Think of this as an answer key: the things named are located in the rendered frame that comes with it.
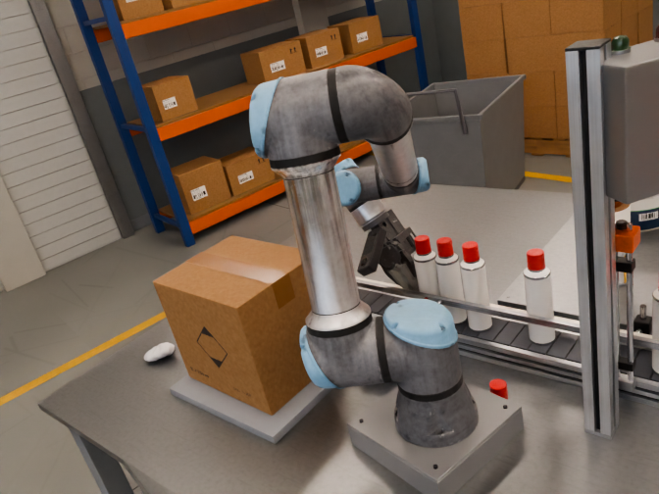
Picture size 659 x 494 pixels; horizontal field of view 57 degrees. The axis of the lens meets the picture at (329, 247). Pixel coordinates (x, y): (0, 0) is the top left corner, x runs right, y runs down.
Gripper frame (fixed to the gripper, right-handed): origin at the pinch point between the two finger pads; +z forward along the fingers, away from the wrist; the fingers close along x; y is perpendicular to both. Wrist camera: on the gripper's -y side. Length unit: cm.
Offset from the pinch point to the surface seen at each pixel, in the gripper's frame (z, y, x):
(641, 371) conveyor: 29.6, -2.4, -40.1
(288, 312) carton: -14.6, -29.5, 4.3
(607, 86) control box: -20, -16, -68
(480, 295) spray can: 5.5, -1.5, -17.2
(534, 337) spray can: 17.9, -1.8, -23.4
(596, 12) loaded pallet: -40, 328, 55
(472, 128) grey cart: -23, 183, 84
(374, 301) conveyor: -2.3, 0.5, 14.9
